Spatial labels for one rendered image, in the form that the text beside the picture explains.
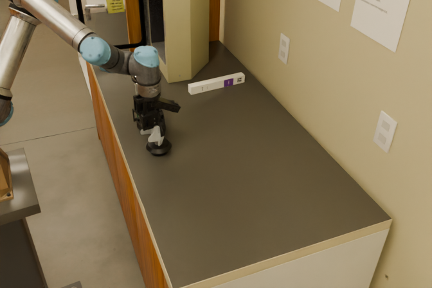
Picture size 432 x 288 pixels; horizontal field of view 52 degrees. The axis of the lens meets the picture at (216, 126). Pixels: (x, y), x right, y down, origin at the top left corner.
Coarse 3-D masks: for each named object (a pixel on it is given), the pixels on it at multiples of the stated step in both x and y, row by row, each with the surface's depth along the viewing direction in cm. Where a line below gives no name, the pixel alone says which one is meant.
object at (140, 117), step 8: (136, 96) 143; (136, 104) 144; (144, 104) 143; (152, 104) 146; (136, 112) 146; (144, 112) 145; (152, 112) 146; (160, 112) 148; (136, 120) 151; (144, 120) 144; (152, 120) 147; (160, 120) 149; (144, 128) 146; (152, 128) 148
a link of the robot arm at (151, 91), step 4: (156, 84) 147; (140, 88) 140; (144, 88) 140; (148, 88) 140; (152, 88) 140; (156, 88) 141; (160, 88) 144; (140, 92) 141; (144, 92) 140; (148, 92) 140; (152, 92) 141; (156, 92) 142; (144, 96) 142; (148, 96) 141; (152, 96) 142
